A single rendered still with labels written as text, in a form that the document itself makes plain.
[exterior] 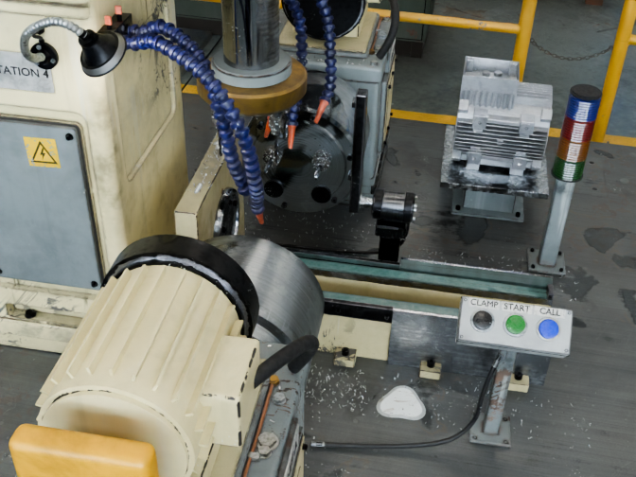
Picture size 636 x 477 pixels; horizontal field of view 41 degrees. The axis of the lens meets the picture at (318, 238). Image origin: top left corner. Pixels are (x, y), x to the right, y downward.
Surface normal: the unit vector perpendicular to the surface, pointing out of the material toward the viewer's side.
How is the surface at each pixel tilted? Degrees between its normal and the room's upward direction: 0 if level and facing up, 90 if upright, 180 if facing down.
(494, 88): 90
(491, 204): 90
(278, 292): 35
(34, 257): 90
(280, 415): 0
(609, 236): 0
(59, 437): 0
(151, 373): 23
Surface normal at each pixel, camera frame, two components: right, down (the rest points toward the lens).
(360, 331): -0.17, 0.58
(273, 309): 0.59, -0.58
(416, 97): 0.03, -0.80
